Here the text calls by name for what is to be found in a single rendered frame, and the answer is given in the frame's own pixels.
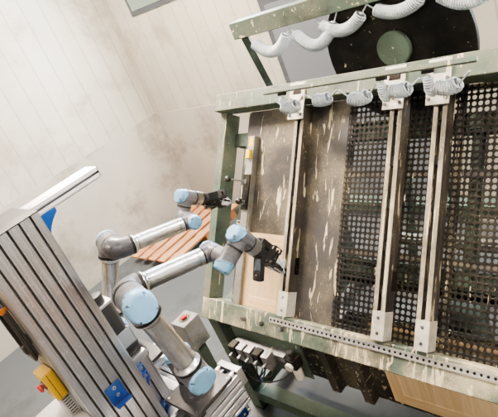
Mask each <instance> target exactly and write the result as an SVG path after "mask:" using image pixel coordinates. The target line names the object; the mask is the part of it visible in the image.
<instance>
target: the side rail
mask: <svg viewBox="0 0 498 417"><path fill-rule="evenodd" d="M239 124H240V117H239V116H236V115H232V114H230V113H221V117H220V125H219V134H218V150H217V159H216V167H215V176H214V184H213V192H214V191H217V190H220V189H225V190H226V191H227V196H228V198H230V200H231V201H232V192H233V184H234V180H231V181H230V182H229V183H227V182H226V181H225V180H224V179H225V177H226V176H230V177H231V179H234V175H235V166H236V158H237V147H235V141H236V134H238V133H239ZM231 208H232V204H230V205H228V206H226V207H224V208H214V209H212V210H211V218H210V226H209V235H208V240H209V241H211V242H216V243H217V244H218V245H220V246H222V247H225V242H226V241H227V239H226V231H227V230H228V228H229V226H230V217H231ZM213 264H214V263H213V262H210V263H208V264H207V265H206V268H205V277H204V292H203V296H204V297H208V298H219V297H223V286H224V277H225V275H224V274H223V273H222V272H220V271H218V270H216V269H215V268H213Z"/></svg>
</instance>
